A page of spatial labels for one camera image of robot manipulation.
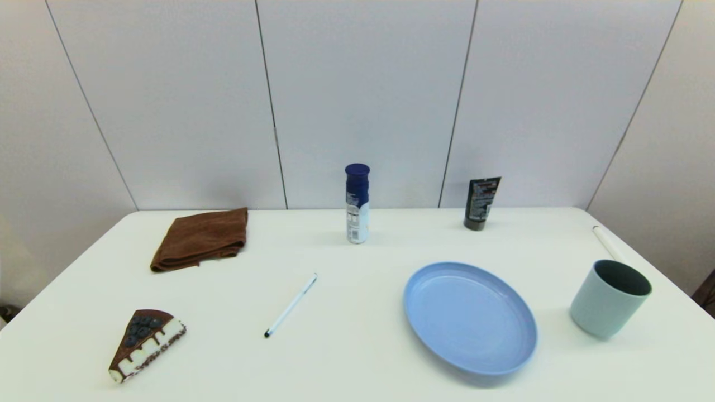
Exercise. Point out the white pen with dark tip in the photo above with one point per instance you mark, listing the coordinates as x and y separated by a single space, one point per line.
290 306

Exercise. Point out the blue and white spray can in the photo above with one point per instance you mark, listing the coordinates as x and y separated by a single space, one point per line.
357 195

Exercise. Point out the black squeeze tube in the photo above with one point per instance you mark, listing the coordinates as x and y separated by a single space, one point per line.
480 204

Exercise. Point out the brown folded cloth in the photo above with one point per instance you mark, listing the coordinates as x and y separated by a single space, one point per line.
201 240

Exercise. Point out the light blue plate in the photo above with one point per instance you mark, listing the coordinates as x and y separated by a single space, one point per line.
469 318

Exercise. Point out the white rod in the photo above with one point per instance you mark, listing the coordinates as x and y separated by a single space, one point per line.
606 241

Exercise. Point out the chocolate blueberry cake slice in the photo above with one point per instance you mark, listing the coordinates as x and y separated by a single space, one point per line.
145 340

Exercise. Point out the pale green cup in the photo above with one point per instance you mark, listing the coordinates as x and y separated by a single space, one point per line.
603 307

